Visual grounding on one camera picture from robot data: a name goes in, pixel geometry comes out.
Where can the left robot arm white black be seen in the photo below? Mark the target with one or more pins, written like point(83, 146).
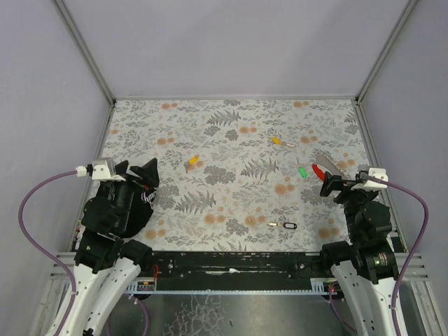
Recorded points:
point(108, 258)

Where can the aluminium frame posts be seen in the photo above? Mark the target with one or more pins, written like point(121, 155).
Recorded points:
point(235, 49)

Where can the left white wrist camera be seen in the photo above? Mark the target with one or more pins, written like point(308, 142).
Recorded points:
point(103, 169)

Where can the yellow tag key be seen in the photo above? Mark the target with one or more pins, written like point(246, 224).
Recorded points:
point(280, 142)

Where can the black tag key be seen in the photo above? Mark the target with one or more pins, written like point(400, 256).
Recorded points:
point(284, 225)

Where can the red grey key organizer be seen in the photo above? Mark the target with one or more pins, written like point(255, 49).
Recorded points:
point(323, 164)

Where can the black cloth cap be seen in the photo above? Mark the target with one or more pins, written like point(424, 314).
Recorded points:
point(140, 212)

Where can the green tag key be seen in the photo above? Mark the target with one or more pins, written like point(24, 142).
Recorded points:
point(301, 170)

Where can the floral table mat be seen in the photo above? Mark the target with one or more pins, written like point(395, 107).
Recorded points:
point(242, 181)

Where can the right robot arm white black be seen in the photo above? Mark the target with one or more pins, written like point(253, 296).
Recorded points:
point(365, 266)

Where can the orange tag key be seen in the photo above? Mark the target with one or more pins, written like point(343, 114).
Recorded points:
point(190, 163)

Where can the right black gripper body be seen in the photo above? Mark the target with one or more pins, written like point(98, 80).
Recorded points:
point(339, 187)

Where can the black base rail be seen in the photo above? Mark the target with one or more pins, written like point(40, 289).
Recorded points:
point(233, 271)

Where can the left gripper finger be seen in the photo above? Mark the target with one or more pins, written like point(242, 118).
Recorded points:
point(148, 173)
point(121, 168)

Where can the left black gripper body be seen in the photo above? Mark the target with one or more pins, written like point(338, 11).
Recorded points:
point(131, 178)

